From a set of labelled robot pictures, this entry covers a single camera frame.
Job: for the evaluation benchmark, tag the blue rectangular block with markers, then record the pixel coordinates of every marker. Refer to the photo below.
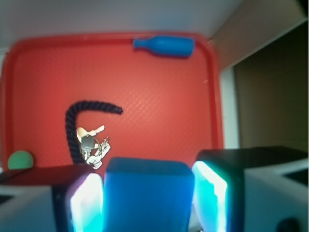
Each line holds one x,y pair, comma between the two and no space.
147,195

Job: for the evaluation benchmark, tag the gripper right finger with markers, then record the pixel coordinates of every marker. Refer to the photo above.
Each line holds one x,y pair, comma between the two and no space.
259,189

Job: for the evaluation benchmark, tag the red plastic tray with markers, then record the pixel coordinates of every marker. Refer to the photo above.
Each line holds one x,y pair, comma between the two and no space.
171,106

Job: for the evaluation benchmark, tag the brown cardboard panel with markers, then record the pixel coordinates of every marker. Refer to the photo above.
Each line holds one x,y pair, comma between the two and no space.
263,62

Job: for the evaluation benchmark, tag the blue plastic bottle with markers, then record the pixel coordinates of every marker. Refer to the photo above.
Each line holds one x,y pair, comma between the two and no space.
171,46

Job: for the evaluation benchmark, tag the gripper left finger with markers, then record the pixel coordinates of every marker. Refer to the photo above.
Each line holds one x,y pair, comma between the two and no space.
52,199

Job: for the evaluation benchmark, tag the green dimpled ball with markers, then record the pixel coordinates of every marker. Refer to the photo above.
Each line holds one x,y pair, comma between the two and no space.
20,160

